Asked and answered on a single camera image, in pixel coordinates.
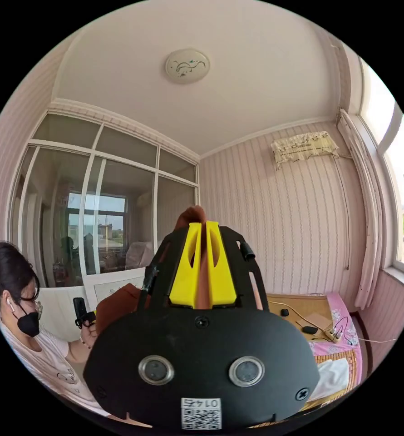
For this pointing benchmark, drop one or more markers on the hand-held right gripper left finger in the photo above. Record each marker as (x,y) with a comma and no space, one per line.
(185,272)

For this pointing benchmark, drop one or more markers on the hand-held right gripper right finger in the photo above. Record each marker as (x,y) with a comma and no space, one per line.
(223,272)

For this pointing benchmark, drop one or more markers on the brown jeans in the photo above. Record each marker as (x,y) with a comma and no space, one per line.
(120,303)

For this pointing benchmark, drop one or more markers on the person's left forearm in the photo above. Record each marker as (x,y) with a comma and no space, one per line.
(76,353)

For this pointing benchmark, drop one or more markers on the person's right forearm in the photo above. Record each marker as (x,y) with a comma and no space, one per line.
(134,421)

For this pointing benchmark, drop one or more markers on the person's left hand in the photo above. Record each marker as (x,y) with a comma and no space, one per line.
(90,334)

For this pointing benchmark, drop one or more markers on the white framed picture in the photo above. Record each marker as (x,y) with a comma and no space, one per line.
(113,289)

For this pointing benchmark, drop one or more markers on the person's body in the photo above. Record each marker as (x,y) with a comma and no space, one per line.
(48,361)

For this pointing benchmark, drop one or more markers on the small black device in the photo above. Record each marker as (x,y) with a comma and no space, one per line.
(284,312)
(309,329)

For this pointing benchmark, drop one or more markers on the bed with woven mat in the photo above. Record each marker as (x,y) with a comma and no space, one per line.
(304,303)

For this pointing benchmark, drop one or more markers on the flat cardboard sheet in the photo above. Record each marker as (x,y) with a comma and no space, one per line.
(316,319)

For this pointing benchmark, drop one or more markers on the white power strip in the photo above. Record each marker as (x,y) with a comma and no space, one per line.
(333,334)

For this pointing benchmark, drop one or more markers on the air conditioner with lace cover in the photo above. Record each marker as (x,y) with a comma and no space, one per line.
(304,147)

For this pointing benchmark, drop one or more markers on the white folded cloth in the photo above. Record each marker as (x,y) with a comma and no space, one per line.
(332,376)

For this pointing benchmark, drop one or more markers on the white curtain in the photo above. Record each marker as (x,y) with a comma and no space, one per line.
(363,211)

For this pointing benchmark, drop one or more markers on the window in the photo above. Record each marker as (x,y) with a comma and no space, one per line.
(397,190)

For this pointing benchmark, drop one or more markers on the round ceiling lamp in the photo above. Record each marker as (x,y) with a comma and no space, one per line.
(187,65)

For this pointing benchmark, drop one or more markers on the glass partition with white frame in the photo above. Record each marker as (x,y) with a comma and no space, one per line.
(96,211)

